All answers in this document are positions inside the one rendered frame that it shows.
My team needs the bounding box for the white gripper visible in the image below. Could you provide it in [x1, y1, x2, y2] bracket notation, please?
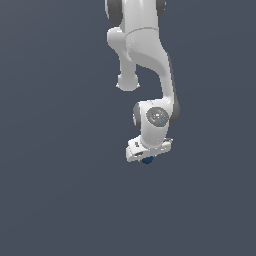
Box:
[125, 135, 174, 163]

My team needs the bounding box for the small blue ball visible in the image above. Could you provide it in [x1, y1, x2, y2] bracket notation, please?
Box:
[141, 155, 155, 165]

